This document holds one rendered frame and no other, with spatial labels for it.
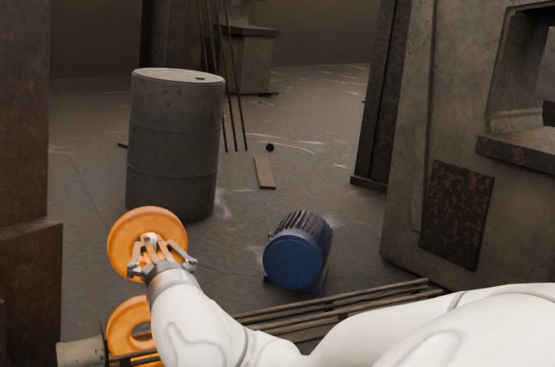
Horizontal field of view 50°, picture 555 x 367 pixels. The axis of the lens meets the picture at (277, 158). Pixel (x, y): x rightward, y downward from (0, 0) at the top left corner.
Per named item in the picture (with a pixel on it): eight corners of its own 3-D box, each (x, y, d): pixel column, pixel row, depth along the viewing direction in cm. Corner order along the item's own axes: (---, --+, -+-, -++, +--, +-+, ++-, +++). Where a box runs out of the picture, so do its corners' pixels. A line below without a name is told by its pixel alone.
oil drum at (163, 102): (104, 204, 389) (110, 66, 366) (168, 187, 438) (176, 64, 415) (172, 231, 358) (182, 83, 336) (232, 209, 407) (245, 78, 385)
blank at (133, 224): (106, 207, 116) (108, 214, 113) (186, 202, 122) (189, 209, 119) (106, 278, 121) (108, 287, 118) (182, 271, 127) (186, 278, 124)
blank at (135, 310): (131, 372, 128) (133, 382, 125) (91, 321, 122) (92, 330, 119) (194, 332, 130) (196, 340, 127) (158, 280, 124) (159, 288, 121)
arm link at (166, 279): (203, 329, 100) (195, 310, 105) (208, 281, 97) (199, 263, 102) (149, 336, 96) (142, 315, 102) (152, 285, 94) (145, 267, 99)
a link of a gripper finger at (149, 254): (161, 283, 107) (153, 283, 107) (148, 254, 117) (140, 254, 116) (163, 263, 106) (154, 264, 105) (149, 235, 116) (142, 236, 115)
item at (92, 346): (58, 362, 123) (55, 337, 121) (103, 353, 126) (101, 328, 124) (59, 380, 118) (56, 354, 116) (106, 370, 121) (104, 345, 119)
